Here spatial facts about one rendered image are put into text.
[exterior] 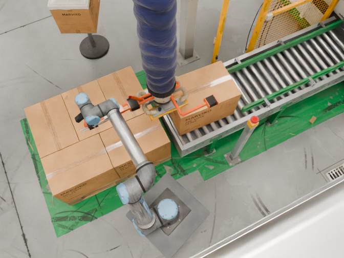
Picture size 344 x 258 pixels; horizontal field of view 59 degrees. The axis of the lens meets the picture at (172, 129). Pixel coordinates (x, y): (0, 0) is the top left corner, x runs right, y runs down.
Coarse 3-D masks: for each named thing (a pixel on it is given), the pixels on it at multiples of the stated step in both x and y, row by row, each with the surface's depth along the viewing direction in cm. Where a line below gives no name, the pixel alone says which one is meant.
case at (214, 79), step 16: (192, 80) 275; (208, 80) 275; (224, 80) 275; (176, 96) 269; (192, 96) 269; (224, 96) 269; (240, 96) 273; (176, 112) 267; (192, 112) 263; (208, 112) 274; (224, 112) 291; (176, 128) 299; (192, 128) 294
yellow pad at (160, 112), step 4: (180, 96) 251; (176, 100) 249; (184, 100) 249; (180, 104) 247; (184, 104) 248; (152, 108) 247; (156, 108) 246; (160, 108) 243; (172, 108) 246; (160, 112) 245; (164, 112) 245; (168, 112) 245; (152, 116) 244; (156, 116) 244; (160, 116) 244; (152, 120) 243
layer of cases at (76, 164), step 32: (64, 96) 316; (96, 96) 316; (32, 128) 301; (64, 128) 301; (96, 128) 301; (160, 128) 301; (64, 160) 288; (96, 160) 288; (128, 160) 288; (64, 192) 282
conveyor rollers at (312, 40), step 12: (324, 36) 346; (336, 36) 344; (300, 48) 338; (324, 48) 341; (336, 48) 338; (264, 60) 333; (276, 60) 332; (300, 60) 332; (312, 60) 331; (336, 60) 333; (252, 72) 329; (264, 72) 326; (276, 72) 327; (300, 72) 326; (312, 72) 325; (336, 72) 327; (252, 84) 321; (264, 84) 320; (312, 84) 319; (252, 96) 315; (264, 96) 314; (240, 108) 310; (252, 108) 309; (228, 120) 304; (204, 132) 301
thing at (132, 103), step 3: (135, 96) 235; (126, 99) 235; (129, 99) 236; (132, 99) 236; (126, 102) 237; (129, 102) 235; (132, 102) 235; (135, 102) 235; (138, 102) 233; (129, 105) 232; (132, 105) 234; (135, 105) 234; (138, 105) 233; (132, 108) 232; (135, 108) 233; (138, 108) 236; (132, 111) 235
